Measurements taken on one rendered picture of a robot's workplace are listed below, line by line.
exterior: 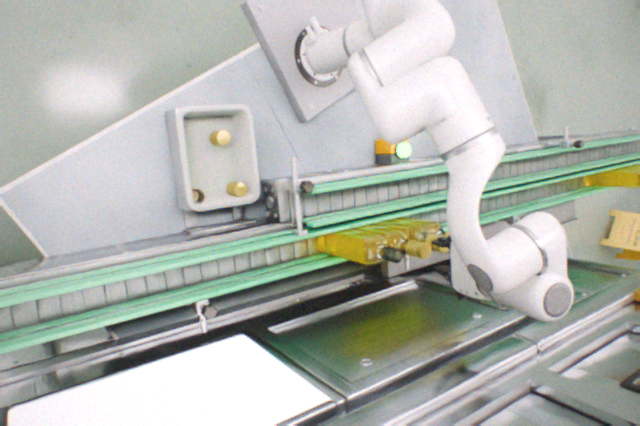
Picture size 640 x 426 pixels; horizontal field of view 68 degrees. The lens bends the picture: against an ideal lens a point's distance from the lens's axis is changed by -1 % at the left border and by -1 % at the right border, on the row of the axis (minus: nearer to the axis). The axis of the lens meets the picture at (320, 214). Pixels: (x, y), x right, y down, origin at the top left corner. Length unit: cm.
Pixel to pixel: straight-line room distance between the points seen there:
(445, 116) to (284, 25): 67
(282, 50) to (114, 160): 48
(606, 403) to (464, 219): 34
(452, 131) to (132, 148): 70
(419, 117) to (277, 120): 62
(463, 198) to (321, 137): 71
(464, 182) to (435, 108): 11
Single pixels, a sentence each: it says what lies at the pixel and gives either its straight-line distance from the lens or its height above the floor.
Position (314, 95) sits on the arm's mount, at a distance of 127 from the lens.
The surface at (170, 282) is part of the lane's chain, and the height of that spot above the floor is 88.
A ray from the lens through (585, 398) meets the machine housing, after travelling 83.
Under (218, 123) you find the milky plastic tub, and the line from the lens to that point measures 115.
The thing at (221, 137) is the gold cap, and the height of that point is 81.
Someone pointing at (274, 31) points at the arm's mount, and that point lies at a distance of 124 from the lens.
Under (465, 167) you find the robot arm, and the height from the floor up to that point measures 141.
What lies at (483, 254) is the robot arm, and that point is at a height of 145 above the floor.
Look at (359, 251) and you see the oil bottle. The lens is 103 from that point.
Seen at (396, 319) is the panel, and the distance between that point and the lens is 100.
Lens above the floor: 184
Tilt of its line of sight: 56 degrees down
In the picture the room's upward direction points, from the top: 100 degrees clockwise
